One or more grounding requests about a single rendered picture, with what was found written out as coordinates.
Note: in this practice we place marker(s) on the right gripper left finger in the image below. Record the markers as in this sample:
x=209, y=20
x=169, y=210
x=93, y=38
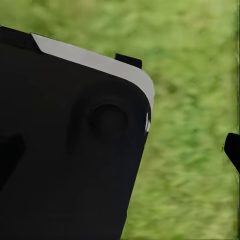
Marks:
x=12, y=149

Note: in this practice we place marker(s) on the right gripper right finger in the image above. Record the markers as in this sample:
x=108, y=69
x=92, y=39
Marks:
x=232, y=149

